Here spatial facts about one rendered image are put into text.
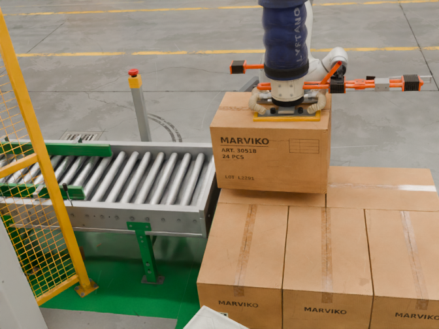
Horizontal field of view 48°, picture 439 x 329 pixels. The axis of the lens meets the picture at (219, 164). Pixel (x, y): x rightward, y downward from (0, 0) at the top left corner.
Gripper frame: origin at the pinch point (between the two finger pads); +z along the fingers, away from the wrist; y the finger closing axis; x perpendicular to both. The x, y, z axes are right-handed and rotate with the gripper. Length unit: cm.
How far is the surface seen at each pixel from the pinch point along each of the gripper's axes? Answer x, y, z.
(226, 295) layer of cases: 50, 70, 82
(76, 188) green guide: 145, 53, 27
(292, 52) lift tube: 23.0, -20.8, 8.9
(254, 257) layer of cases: 39, 62, 63
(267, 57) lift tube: 35.4, -17.2, 6.2
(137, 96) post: 127, 30, -45
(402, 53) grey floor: -83, 119, -327
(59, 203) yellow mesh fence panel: 146, 48, 46
